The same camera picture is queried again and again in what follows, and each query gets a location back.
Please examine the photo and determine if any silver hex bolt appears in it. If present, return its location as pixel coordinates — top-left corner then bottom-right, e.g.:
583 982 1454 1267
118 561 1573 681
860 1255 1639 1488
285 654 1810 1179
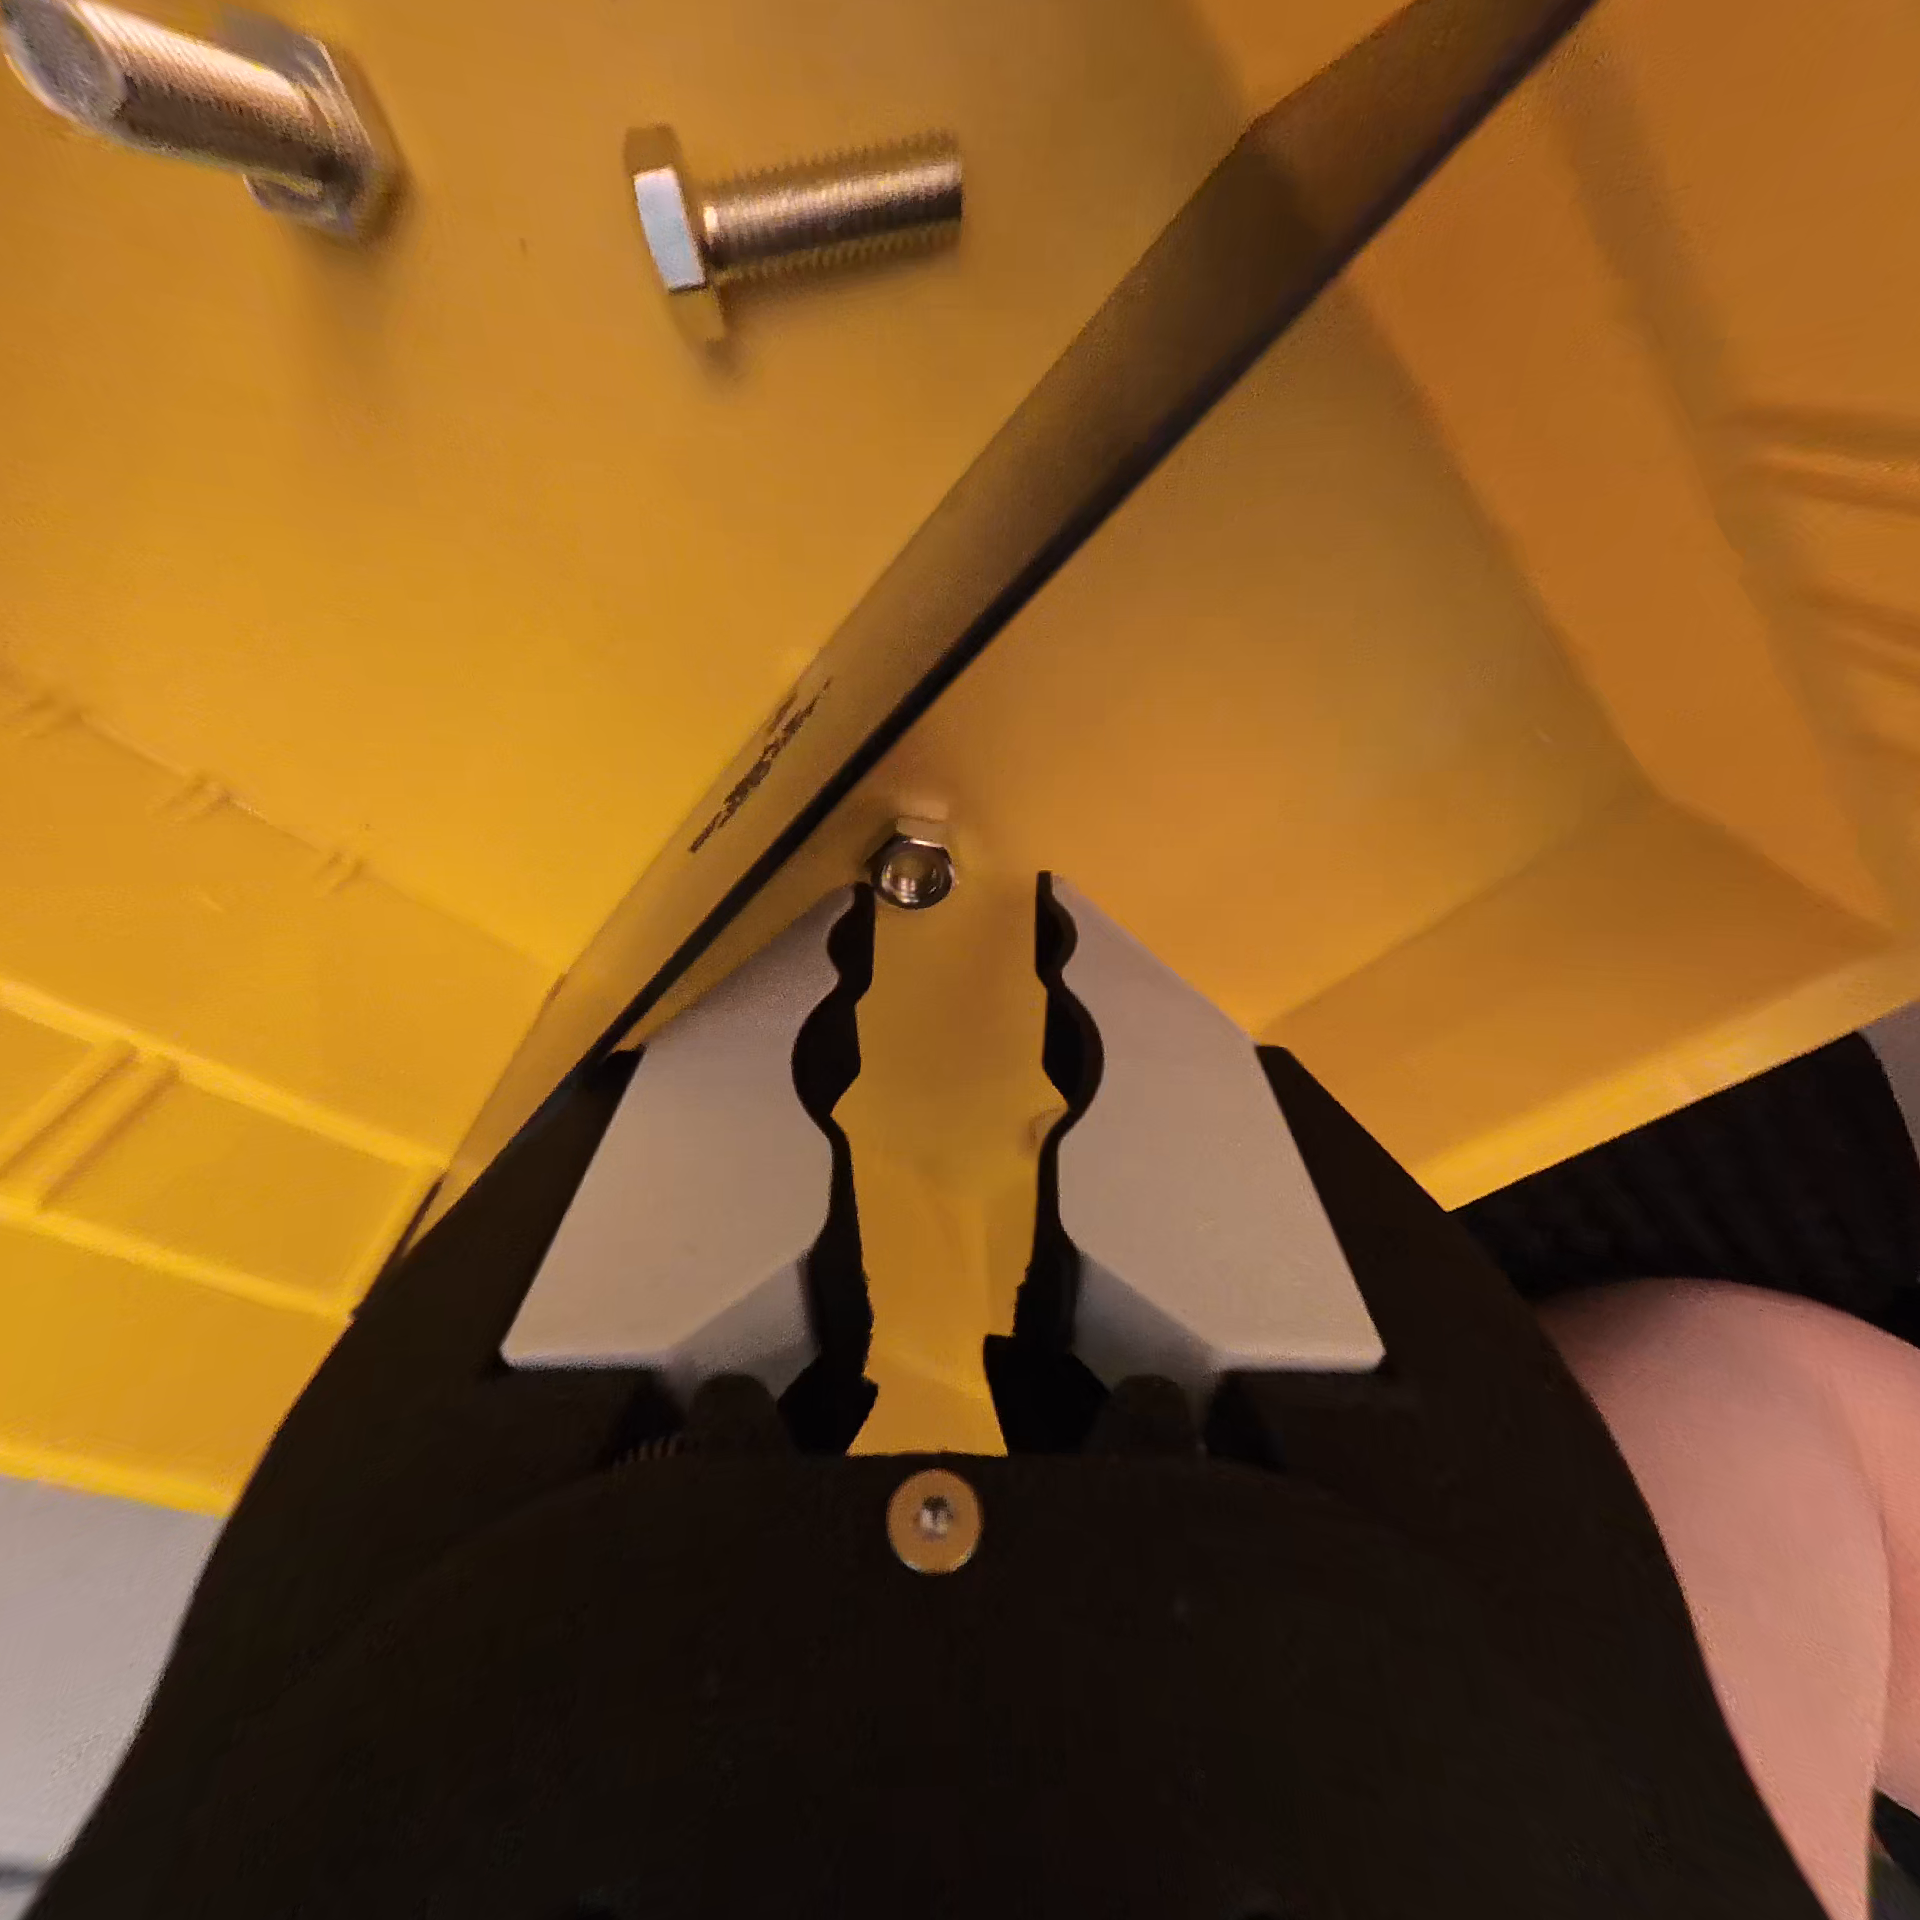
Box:
0 0 404 245
622 122 966 345

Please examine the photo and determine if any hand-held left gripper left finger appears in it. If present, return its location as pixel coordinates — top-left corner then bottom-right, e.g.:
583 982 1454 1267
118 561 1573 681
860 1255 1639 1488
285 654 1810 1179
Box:
499 881 884 1455

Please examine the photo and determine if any yellow bin with black divider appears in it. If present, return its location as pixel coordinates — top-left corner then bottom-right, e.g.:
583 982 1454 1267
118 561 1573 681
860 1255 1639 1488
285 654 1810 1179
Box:
0 0 1920 1518

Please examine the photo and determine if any person's left forearm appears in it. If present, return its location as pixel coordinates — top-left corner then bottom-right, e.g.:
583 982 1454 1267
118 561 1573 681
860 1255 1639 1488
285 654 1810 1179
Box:
1542 1275 1920 1920

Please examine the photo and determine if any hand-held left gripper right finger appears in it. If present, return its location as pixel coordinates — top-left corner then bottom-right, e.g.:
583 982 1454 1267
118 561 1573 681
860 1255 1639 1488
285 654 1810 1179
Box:
983 870 1388 1455

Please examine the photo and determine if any silver hex nut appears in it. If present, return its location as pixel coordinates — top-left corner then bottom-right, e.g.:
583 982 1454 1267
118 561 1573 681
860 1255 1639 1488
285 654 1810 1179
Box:
866 815 961 914

